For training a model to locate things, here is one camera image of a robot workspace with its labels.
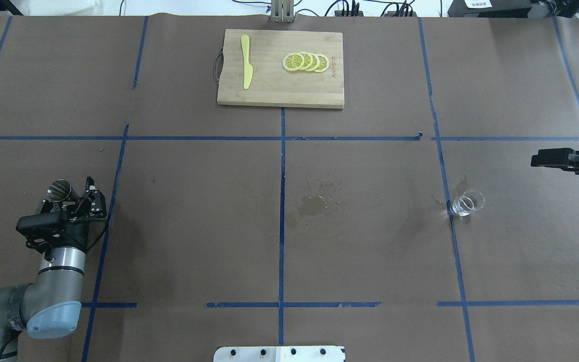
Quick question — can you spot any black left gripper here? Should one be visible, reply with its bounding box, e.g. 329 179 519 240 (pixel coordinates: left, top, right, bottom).
35 176 108 252

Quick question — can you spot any steel measuring jigger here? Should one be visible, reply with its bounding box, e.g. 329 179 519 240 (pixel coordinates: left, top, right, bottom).
46 179 82 203

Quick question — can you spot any clear glass cup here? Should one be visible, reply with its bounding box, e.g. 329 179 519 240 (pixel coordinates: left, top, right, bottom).
451 190 486 217

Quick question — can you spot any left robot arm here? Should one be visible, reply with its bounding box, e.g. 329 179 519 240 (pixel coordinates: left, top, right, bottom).
0 176 109 361

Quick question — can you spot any wooden cutting board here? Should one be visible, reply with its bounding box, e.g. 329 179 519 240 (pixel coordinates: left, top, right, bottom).
217 28 345 109

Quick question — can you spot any yellow plastic knife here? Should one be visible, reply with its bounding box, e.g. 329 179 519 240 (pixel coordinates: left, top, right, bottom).
240 34 254 90

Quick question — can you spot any lemon slice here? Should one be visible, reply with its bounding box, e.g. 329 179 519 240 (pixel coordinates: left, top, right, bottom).
300 51 316 71
282 53 304 72
306 53 320 72
313 54 330 73

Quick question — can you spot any black box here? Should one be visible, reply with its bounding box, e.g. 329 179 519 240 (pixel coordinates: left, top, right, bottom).
447 1 532 18

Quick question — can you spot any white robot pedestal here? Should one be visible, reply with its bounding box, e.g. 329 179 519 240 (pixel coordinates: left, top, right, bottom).
213 345 346 361

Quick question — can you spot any aluminium frame post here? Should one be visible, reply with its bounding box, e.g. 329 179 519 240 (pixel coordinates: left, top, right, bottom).
269 0 296 23

